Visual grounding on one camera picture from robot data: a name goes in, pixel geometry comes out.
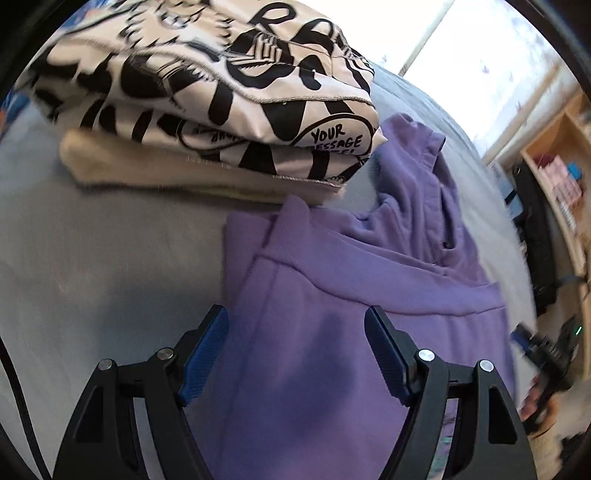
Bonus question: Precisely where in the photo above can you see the purple zip hoodie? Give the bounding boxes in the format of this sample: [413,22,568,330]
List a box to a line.
[189,114,515,479]

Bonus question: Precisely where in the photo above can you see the person's right hand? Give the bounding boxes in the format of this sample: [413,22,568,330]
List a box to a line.
[520,375,560,437]

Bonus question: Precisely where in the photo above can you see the black zebra print bag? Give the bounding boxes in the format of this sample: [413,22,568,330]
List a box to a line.
[511,161,558,316]

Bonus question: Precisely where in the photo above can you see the pink storage boxes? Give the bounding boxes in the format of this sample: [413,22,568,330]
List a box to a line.
[539,155,583,207]

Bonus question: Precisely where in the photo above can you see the grey plush bed blanket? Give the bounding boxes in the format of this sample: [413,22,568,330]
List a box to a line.
[1,64,536,473]

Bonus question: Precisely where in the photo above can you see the wooden shelf unit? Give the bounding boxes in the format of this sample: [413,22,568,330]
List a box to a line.
[521,92,590,319]

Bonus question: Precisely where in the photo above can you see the white floral curtain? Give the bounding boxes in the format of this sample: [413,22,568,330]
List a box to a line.
[405,1,577,164]

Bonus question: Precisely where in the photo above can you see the cream folded garment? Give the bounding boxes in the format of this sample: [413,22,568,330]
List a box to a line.
[59,128,346,205]

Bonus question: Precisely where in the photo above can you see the blue flower print quilt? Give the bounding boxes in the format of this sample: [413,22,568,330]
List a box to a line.
[0,89,30,138]

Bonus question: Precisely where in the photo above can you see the black white graffiti print garment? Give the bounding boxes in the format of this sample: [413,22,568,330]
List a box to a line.
[17,1,385,187]

